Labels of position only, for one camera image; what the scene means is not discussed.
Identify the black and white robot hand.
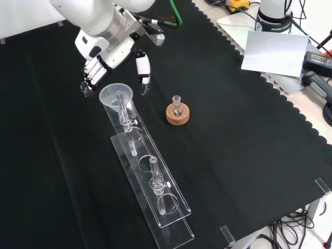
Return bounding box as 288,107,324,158
74,30,152,98

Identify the clear plastic funnel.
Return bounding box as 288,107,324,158
99,82,135,115

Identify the clear acrylic funnel stand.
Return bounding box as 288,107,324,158
102,90,195,249

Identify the small round-bottom glass flask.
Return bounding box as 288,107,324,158
170,95,185,117

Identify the black cloth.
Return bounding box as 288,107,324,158
0,0,332,249

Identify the yellow stop button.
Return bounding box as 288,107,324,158
225,0,250,13

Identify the pale board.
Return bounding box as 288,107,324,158
241,30,310,78

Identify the black power adapter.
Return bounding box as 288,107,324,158
302,50,332,78

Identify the black tripod leg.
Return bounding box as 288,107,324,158
315,29,332,57

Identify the clear table clamp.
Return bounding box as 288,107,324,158
219,225,236,247
314,177,332,195

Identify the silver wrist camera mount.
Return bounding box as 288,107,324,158
129,14,166,47

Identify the orange cable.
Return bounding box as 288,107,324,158
153,2,177,21

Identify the green cable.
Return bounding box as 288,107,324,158
155,0,183,28

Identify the cork ring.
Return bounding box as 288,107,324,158
165,103,191,126

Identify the grey metal base plate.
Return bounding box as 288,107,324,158
216,11,312,94

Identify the thin black cable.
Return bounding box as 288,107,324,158
204,0,261,24

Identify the black handle tool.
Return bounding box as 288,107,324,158
300,72,332,101

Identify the black coiled cable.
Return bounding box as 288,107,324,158
322,101,332,123

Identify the black cable bundle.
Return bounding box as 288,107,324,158
266,206,316,249

